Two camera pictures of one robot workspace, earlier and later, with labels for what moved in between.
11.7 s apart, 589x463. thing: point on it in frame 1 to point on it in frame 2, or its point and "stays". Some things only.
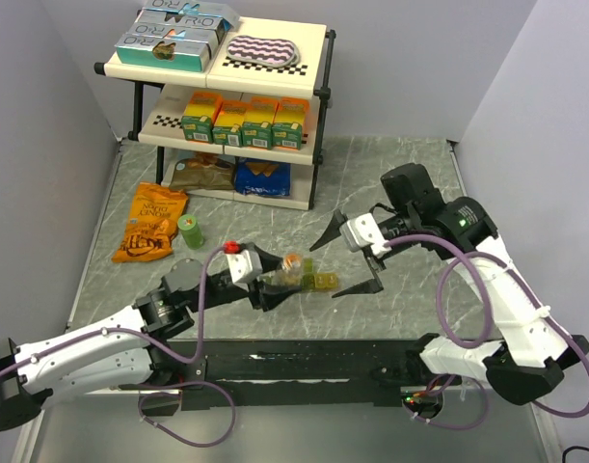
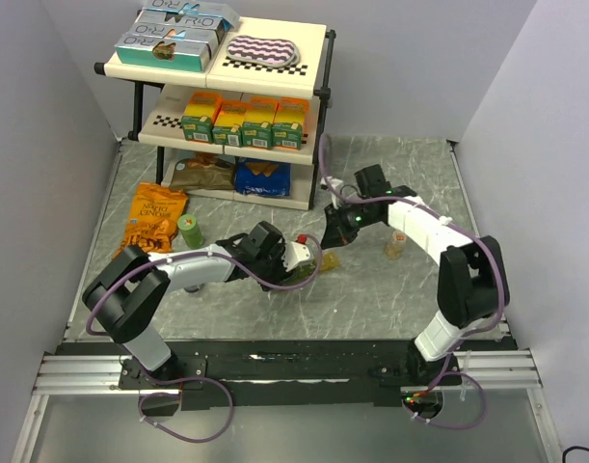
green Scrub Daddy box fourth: (289, 123) stays
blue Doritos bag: (261, 177) stays
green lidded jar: (192, 233) stays
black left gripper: (269, 295) to (281, 273)
